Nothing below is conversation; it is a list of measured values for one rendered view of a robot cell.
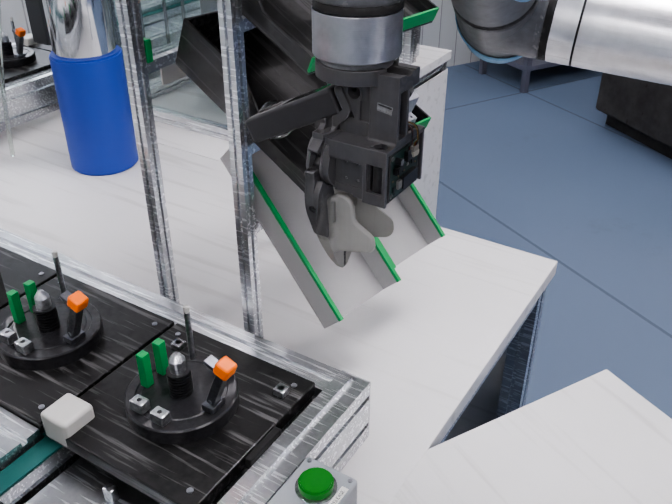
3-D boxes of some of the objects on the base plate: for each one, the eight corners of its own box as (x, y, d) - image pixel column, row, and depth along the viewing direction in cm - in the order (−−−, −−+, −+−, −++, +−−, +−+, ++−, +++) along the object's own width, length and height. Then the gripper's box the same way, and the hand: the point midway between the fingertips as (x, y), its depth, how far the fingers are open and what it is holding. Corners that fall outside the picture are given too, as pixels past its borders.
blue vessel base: (152, 157, 181) (136, 47, 166) (103, 182, 170) (82, 66, 155) (107, 143, 188) (88, 36, 173) (57, 166, 177) (32, 54, 162)
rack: (376, 268, 140) (394, -244, 97) (259, 379, 113) (212, -255, 71) (285, 237, 149) (265, -242, 106) (157, 333, 123) (62, -250, 80)
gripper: (383, 84, 57) (375, 307, 69) (434, 54, 64) (419, 262, 75) (291, 65, 61) (298, 279, 72) (349, 39, 68) (347, 239, 79)
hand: (336, 252), depth 74 cm, fingers closed
